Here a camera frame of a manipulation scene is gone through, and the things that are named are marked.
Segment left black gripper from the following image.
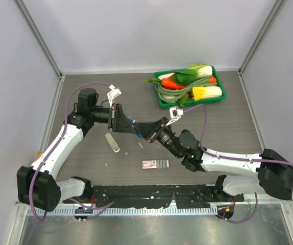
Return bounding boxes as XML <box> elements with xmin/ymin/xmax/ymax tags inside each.
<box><xmin>90</xmin><ymin>103</ymin><xmax>135</xmax><ymax>133</ymax></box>

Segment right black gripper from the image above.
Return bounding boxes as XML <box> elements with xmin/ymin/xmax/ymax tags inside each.
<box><xmin>134</xmin><ymin>116</ymin><xmax>183</xmax><ymax>159</ymax></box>

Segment blue stapler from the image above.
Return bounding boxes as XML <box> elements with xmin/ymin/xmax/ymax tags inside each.
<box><xmin>127</xmin><ymin>117</ymin><xmax>144</xmax><ymax>139</ymax></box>

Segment white beige stapler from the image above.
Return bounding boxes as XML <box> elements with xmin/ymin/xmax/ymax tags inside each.
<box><xmin>105</xmin><ymin>133</ymin><xmax>120</xmax><ymax>153</ymax></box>

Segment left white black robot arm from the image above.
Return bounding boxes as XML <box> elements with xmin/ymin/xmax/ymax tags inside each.
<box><xmin>17</xmin><ymin>85</ymin><xmax>135</xmax><ymax>212</ymax></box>

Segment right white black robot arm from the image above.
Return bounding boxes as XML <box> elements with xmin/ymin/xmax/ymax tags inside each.
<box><xmin>133</xmin><ymin>117</ymin><xmax>293</xmax><ymax>202</ymax></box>

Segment red white staple box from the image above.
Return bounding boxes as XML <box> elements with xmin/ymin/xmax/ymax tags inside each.
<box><xmin>142</xmin><ymin>160</ymin><xmax>169</xmax><ymax>170</ymax></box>

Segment green toy long beans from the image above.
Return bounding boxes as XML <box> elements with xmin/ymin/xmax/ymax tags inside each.
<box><xmin>155</xmin><ymin>76</ymin><xmax>217</xmax><ymax>105</ymax></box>

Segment orange toy carrot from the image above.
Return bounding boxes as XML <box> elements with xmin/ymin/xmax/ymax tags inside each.
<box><xmin>161</xmin><ymin>78</ymin><xmax>186</xmax><ymax>90</ymax></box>

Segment white toy radish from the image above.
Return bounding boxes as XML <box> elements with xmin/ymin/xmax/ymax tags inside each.
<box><xmin>157</xmin><ymin>72</ymin><xmax>176</xmax><ymax>80</ymax></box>

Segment yellow white toy cabbage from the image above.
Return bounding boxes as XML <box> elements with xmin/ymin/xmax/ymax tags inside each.
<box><xmin>192</xmin><ymin>86</ymin><xmax>223</xmax><ymax>101</ymax></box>

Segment green plastic tray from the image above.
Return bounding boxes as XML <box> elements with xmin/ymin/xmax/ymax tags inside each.
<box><xmin>148</xmin><ymin>65</ymin><xmax>227</xmax><ymax>109</ymax></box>

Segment white green toy bok choy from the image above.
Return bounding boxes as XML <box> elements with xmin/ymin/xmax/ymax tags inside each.
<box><xmin>174</xmin><ymin>65</ymin><xmax>212</xmax><ymax>84</ymax></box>

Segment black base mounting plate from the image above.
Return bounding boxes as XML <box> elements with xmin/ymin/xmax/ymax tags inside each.
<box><xmin>75</xmin><ymin>184</ymin><xmax>245</xmax><ymax>209</ymax></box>

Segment colourful snack packet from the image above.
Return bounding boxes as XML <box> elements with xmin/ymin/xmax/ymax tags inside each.
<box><xmin>34</xmin><ymin>151</ymin><xmax>43</xmax><ymax>161</ymax></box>

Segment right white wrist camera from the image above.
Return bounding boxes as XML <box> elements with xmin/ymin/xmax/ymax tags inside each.
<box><xmin>166</xmin><ymin>106</ymin><xmax>184</xmax><ymax>126</ymax></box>

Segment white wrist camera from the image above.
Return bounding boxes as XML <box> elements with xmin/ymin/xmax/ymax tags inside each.
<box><xmin>166</xmin><ymin>106</ymin><xmax>184</xmax><ymax>126</ymax></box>
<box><xmin>107</xmin><ymin>85</ymin><xmax>121</xmax><ymax>108</ymax></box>

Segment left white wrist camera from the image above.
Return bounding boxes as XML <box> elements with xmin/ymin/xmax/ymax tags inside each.
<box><xmin>107</xmin><ymin>85</ymin><xmax>121</xmax><ymax>108</ymax></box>

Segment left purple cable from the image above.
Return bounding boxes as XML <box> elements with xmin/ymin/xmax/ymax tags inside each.
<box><xmin>29</xmin><ymin>81</ymin><xmax>115</xmax><ymax>222</ymax></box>

